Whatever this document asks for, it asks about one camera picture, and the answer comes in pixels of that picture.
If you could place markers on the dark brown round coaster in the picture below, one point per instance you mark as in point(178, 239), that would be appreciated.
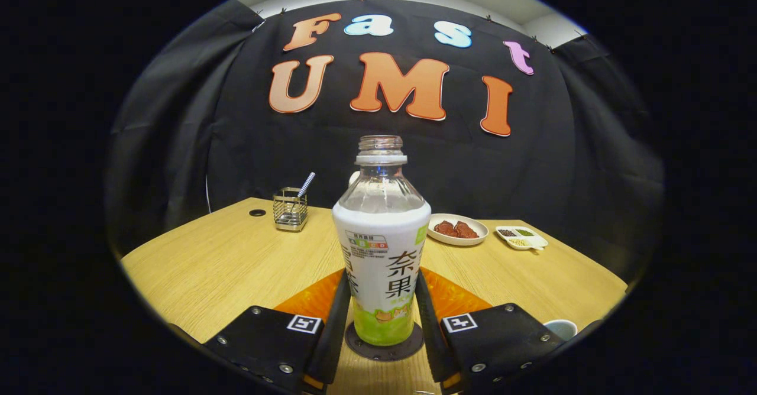
point(384, 352)

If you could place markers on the wooden table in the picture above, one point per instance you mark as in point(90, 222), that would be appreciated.
point(236, 265)

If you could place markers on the striped straw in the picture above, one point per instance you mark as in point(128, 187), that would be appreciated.
point(307, 183)

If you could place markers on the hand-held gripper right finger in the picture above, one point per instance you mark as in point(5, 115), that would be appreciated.
point(432, 342)

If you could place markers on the white round plate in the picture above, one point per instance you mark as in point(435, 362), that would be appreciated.
point(456, 241)

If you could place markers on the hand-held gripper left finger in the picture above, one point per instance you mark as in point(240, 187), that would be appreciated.
point(338, 336)

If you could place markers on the white cup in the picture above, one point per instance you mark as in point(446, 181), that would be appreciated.
point(562, 328)

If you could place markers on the brown food pieces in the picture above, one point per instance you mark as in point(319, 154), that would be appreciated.
point(455, 229)

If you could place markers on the clear juice bottle white label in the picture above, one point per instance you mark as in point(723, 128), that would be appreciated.
point(381, 247)

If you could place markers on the white divided dish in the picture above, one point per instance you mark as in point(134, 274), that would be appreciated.
point(532, 242)

